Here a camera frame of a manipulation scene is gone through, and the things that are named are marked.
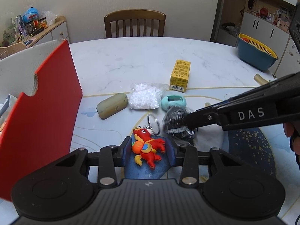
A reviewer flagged clear crumpled plastic bag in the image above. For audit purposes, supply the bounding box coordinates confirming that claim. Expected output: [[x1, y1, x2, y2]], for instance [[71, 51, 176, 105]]
[[39, 10, 58, 25]]

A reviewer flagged beige cylindrical handle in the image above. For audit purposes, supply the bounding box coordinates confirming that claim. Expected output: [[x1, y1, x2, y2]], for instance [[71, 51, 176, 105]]
[[254, 74, 270, 85]]

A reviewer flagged white wooden cabinet unit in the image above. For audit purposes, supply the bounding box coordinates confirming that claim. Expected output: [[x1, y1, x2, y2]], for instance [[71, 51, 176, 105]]
[[211, 0, 300, 75]]

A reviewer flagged white beads plastic bag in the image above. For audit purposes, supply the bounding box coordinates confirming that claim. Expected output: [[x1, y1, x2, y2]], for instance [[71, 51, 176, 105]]
[[128, 82, 169, 111]]

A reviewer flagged yellow strainer basket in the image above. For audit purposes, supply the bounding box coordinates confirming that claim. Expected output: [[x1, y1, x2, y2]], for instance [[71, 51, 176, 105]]
[[238, 33, 279, 60]]

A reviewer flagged white wooden sideboard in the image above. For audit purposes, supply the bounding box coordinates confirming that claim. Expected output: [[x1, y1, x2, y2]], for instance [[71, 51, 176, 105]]
[[23, 16, 70, 47]]

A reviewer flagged black item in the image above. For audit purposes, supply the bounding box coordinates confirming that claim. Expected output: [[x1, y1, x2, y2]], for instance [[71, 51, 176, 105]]
[[162, 106, 199, 146]]

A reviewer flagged blue globe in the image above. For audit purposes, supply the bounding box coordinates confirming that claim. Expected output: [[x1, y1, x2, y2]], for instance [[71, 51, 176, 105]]
[[23, 7, 39, 23]]

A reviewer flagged olive green oval case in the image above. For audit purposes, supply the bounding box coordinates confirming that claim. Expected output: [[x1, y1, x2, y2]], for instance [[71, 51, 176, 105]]
[[96, 93, 128, 119]]

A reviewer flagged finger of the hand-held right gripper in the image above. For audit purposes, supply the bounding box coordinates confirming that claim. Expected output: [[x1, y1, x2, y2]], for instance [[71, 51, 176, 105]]
[[195, 94, 247, 112], [181, 106, 222, 132]]

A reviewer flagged dark glass jar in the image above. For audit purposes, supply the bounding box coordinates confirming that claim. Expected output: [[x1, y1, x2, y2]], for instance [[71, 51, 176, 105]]
[[26, 21, 39, 35]]

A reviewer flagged light wooden small chair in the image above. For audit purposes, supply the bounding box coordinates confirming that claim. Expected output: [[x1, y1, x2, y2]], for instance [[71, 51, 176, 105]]
[[0, 43, 27, 59]]

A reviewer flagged teal oval plastic case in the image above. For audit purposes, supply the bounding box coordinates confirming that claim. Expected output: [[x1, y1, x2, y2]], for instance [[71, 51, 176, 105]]
[[160, 91, 187, 111]]

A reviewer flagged blue plastic basin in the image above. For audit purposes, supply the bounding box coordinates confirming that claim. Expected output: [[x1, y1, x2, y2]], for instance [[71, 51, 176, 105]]
[[237, 37, 278, 71]]

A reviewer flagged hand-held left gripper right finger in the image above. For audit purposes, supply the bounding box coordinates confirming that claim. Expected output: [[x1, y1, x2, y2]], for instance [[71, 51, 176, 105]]
[[165, 137, 241, 188]]

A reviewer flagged dark wooden slatted chair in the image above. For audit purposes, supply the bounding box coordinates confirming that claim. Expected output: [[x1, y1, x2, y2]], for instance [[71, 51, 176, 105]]
[[104, 9, 166, 38]]

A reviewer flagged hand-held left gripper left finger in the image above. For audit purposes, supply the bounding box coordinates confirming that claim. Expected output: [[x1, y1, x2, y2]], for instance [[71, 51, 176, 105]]
[[55, 136, 133, 188]]

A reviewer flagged red cardboard box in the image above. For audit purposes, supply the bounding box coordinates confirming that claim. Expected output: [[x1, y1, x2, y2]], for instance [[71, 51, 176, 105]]
[[0, 39, 84, 202]]

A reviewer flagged person's right hand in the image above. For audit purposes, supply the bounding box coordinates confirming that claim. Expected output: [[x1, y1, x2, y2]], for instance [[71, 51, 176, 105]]
[[283, 121, 300, 163]]

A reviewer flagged yellow small carton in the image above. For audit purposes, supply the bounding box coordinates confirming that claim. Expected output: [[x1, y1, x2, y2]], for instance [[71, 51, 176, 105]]
[[169, 60, 191, 93]]

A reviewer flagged red horse keychain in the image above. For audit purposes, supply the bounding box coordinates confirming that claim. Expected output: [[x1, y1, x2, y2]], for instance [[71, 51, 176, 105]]
[[131, 113, 166, 171]]

